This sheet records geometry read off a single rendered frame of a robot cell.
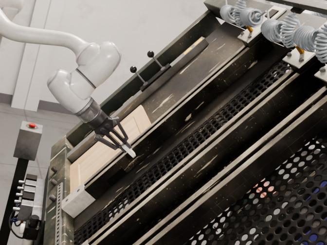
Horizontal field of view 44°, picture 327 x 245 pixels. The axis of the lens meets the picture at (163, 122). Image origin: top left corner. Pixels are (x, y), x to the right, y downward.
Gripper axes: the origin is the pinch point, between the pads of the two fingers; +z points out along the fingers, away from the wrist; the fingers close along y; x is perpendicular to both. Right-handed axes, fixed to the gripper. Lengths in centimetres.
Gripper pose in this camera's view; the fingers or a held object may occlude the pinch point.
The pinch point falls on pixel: (128, 149)
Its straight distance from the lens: 162.5
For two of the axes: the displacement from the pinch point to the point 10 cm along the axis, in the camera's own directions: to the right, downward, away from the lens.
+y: 7.6, -6.5, -0.9
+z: 6.2, 6.7, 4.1
